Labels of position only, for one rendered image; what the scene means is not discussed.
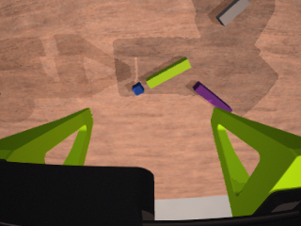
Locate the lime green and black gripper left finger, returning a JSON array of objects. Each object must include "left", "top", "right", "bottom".
[{"left": 0, "top": 108, "right": 93, "bottom": 166}]

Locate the lime green rectangular bar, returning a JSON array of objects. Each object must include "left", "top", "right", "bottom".
[{"left": 146, "top": 56, "right": 191, "bottom": 89}]

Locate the purple rod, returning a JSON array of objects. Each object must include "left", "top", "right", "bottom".
[{"left": 193, "top": 81, "right": 232, "bottom": 112}]

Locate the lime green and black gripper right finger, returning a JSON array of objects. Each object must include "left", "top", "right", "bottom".
[{"left": 211, "top": 107, "right": 301, "bottom": 217}]

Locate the small blue cube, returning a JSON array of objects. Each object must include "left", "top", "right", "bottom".
[{"left": 132, "top": 82, "right": 144, "bottom": 96}]

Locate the grey rectangular bar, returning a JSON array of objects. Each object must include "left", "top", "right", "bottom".
[{"left": 215, "top": 0, "right": 250, "bottom": 26}]

